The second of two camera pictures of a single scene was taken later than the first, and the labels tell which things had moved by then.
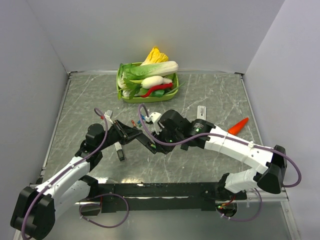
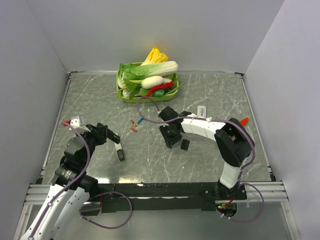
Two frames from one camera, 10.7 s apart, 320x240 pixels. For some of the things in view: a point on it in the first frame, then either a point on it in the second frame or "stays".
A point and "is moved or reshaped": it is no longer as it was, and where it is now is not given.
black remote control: (146, 142) is moved or reshaped
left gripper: (124, 132) → (99, 132)
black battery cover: (184, 146) stays
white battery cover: (201, 111) stays
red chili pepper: (158, 87) stays
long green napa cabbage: (146, 70) stays
